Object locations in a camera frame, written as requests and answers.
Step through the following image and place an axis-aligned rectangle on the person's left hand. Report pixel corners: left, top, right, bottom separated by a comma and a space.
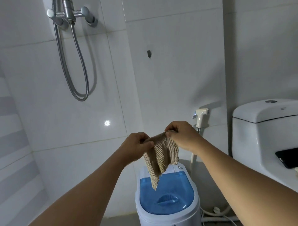
119, 132, 155, 167

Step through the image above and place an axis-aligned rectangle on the person's right hand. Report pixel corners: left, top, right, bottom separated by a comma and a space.
164, 121, 205, 154

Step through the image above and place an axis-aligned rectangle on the beige ribbed cloth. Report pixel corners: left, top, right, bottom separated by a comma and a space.
142, 130, 180, 191

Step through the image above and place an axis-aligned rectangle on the person's left forearm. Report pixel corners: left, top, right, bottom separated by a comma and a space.
27, 152, 138, 226

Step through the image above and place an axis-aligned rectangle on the person's right forearm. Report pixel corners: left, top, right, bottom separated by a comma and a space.
196, 139, 298, 226

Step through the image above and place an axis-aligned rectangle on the white bidet sprayer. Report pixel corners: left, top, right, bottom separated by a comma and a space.
192, 108, 210, 133

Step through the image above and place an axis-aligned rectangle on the blue translucent washer lid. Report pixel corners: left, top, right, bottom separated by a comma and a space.
139, 173, 195, 215

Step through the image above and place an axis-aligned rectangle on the white mini washing machine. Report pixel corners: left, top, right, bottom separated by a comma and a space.
135, 163, 201, 226

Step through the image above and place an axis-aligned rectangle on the white toilet tank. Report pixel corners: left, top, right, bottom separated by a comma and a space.
232, 99, 298, 194

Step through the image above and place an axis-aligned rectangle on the black smartphone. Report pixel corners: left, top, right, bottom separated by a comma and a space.
275, 148, 298, 169

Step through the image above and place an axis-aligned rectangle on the chrome shower mixer valve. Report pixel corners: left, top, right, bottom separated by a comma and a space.
47, 0, 98, 31

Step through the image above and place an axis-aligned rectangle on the white bidet hose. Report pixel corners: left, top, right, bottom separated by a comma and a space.
190, 152, 240, 224

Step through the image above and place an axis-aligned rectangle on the chrome shower hose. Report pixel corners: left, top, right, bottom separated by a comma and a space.
53, 21, 90, 102

